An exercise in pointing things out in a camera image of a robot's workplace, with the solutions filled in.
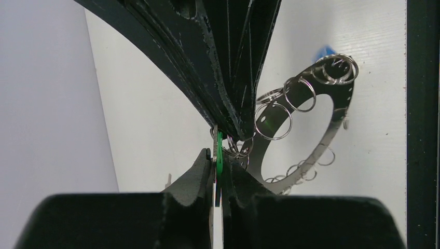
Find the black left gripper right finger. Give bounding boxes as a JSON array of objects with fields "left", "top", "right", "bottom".
[{"left": 221, "top": 159, "right": 405, "bottom": 248}]

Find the blue key tag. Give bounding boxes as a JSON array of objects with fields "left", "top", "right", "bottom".
[{"left": 313, "top": 45, "right": 337, "bottom": 62}]

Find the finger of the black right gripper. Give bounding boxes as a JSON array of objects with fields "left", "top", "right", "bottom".
[
  {"left": 196, "top": 1, "right": 281, "bottom": 141},
  {"left": 79, "top": 1, "right": 241, "bottom": 139}
]

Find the green key tag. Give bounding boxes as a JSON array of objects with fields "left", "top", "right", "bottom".
[{"left": 215, "top": 131, "right": 223, "bottom": 207}]

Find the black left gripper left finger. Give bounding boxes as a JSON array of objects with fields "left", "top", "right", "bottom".
[{"left": 16, "top": 148, "right": 213, "bottom": 248}]

